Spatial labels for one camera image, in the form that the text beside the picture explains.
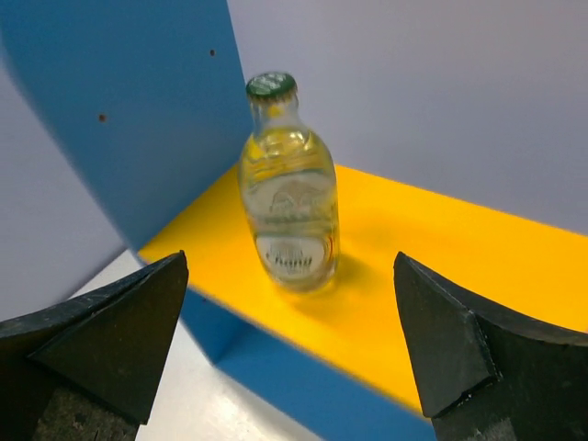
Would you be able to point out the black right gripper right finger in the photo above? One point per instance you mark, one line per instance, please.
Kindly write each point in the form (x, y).
(484, 371)

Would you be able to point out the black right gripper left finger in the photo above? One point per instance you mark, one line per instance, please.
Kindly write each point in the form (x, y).
(89, 368)

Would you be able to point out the clear chang glass bottle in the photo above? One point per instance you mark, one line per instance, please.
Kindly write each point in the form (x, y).
(288, 188)

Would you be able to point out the blue and yellow shelf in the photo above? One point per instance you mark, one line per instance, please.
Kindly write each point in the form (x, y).
(459, 131)

